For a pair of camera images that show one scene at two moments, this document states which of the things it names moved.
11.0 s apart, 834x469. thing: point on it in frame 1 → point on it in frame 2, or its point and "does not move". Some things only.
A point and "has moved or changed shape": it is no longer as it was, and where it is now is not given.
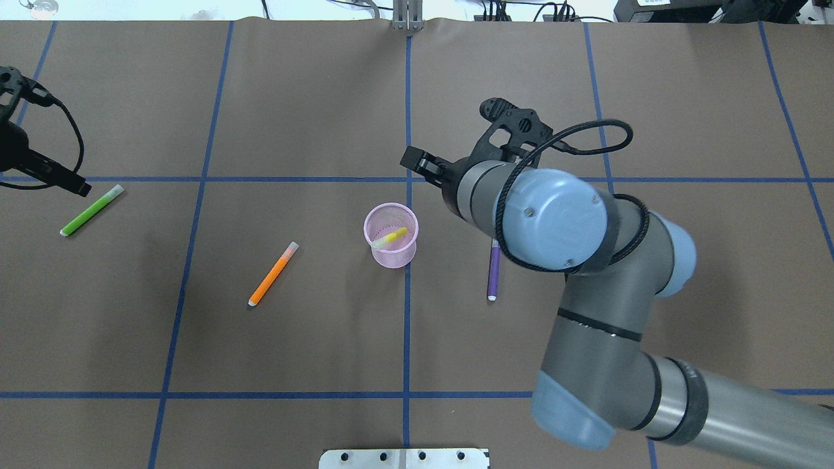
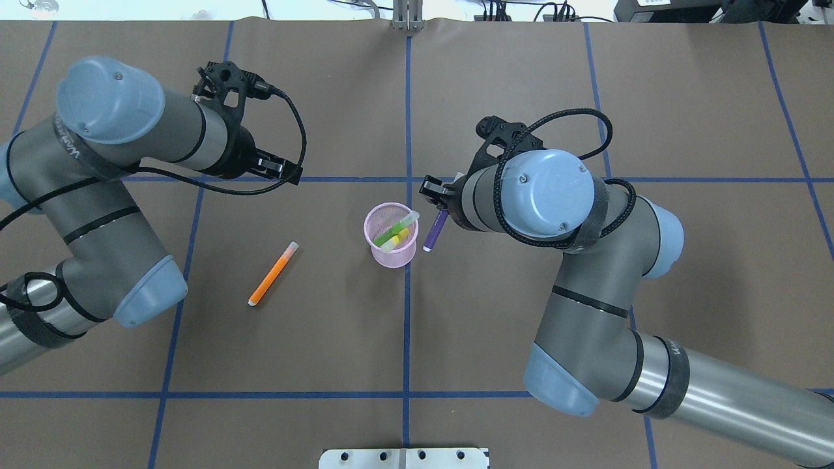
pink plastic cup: x=384 y=218 does not move
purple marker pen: x=493 y=280 → x=436 y=230
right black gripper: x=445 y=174 → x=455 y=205
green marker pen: x=92 y=210 has moved or changed shape
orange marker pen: x=290 y=250 does not move
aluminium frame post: x=408 y=15 does not move
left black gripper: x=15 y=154 → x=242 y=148
